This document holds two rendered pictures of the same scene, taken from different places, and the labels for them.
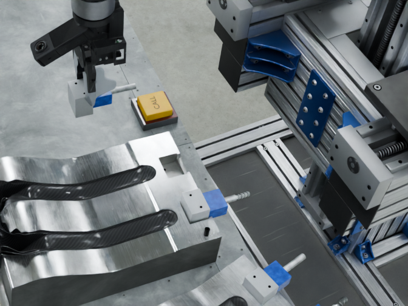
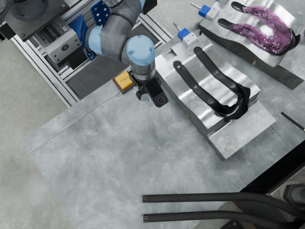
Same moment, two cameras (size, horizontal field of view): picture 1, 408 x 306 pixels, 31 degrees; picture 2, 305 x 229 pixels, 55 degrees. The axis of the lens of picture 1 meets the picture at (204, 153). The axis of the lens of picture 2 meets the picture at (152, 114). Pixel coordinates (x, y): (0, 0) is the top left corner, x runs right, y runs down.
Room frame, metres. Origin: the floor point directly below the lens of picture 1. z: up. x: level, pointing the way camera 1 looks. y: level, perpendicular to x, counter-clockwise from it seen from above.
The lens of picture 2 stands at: (0.94, 0.62, 2.00)
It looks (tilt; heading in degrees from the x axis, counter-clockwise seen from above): 74 degrees down; 271
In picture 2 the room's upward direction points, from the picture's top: 6 degrees counter-clockwise
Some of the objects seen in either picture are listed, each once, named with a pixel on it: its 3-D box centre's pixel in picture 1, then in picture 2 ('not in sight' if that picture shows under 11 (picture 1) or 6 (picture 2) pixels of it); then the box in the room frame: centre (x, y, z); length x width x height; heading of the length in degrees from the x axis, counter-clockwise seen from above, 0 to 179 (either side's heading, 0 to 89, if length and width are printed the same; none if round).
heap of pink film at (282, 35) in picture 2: not in sight; (263, 27); (0.44, -0.03, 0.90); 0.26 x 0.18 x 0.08; 138
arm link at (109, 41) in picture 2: not in sight; (112, 38); (1.04, 0.17, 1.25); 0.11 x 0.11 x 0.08; 62
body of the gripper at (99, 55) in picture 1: (97, 33); (143, 76); (0.96, 0.23, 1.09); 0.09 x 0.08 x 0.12; 121
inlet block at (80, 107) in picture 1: (104, 92); (144, 89); (0.97, 0.22, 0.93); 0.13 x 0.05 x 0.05; 121
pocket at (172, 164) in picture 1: (173, 170); (169, 56); (0.85, 0.05, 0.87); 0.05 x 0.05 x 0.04; 31
